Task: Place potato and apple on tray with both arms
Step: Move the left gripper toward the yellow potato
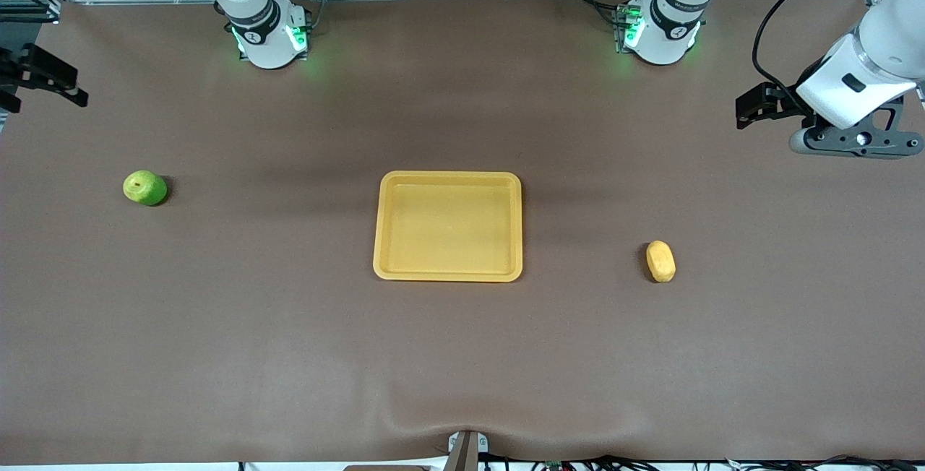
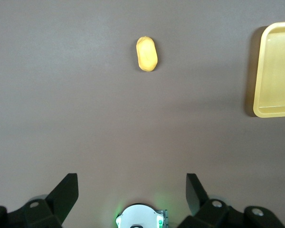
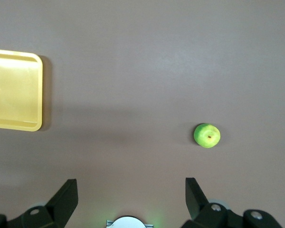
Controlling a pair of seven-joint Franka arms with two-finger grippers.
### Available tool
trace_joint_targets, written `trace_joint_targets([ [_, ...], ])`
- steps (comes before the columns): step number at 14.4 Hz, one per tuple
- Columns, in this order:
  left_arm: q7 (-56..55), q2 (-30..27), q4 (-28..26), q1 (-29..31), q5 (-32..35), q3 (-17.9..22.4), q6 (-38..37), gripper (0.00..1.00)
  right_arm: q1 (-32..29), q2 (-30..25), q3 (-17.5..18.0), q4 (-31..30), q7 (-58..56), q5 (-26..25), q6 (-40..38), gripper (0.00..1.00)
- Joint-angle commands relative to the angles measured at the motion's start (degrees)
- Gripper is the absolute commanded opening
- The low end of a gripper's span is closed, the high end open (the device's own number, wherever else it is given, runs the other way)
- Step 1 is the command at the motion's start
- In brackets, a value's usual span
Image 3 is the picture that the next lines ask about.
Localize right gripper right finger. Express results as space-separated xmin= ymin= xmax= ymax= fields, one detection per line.
xmin=181 ymin=177 xmax=283 ymax=228

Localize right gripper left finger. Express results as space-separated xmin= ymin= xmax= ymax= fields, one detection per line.
xmin=0 ymin=179 xmax=79 ymax=228

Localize green apple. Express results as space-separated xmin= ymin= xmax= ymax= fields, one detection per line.
xmin=193 ymin=123 xmax=221 ymax=149

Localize yellow plastic tray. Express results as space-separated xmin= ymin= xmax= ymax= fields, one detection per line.
xmin=0 ymin=48 xmax=43 ymax=132

